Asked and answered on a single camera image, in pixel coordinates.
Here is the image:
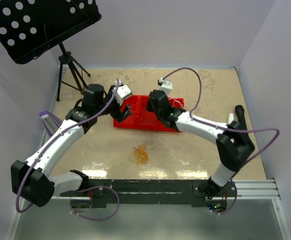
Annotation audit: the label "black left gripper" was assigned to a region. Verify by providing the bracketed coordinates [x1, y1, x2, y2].
[95, 85, 132, 123]

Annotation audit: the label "white cable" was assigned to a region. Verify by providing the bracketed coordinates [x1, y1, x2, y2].
[169, 97, 186, 110]

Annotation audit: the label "orange and white cables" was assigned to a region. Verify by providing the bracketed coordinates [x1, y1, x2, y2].
[128, 144, 150, 166]

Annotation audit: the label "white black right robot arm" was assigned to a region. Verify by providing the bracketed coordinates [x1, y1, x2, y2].
[146, 90, 255, 199]

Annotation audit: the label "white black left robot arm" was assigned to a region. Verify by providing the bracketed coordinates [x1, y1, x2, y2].
[10, 79, 132, 213]

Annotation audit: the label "red left plastic bin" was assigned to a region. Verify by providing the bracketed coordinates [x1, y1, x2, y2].
[113, 95, 141, 129]

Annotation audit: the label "red plastic bin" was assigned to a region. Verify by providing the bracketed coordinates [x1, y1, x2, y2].
[113, 95, 141, 129]
[162, 97, 186, 133]
[135, 95, 165, 132]

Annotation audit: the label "red middle plastic bin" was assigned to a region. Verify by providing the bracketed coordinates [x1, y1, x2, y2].
[135, 95, 165, 132]

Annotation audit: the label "red right plastic bin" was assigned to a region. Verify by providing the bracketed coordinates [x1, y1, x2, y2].
[162, 97, 186, 133]

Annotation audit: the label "white microphone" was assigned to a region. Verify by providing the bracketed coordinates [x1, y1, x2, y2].
[227, 113, 235, 124]

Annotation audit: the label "purple metronome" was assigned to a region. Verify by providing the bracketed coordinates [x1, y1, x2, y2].
[39, 110, 62, 137]

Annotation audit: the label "black microphone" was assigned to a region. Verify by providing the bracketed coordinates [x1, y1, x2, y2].
[234, 105, 247, 130]

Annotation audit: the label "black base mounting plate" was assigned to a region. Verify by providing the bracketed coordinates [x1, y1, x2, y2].
[60, 179, 238, 208]

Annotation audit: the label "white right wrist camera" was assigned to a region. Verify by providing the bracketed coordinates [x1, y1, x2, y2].
[157, 77, 173, 96]

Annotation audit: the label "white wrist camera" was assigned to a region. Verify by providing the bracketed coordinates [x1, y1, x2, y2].
[111, 78, 133, 106]
[157, 77, 173, 96]

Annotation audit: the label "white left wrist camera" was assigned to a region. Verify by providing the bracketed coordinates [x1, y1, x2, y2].
[111, 78, 133, 106]

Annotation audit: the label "aluminium front rail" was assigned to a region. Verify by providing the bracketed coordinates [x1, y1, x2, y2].
[17, 177, 283, 201]

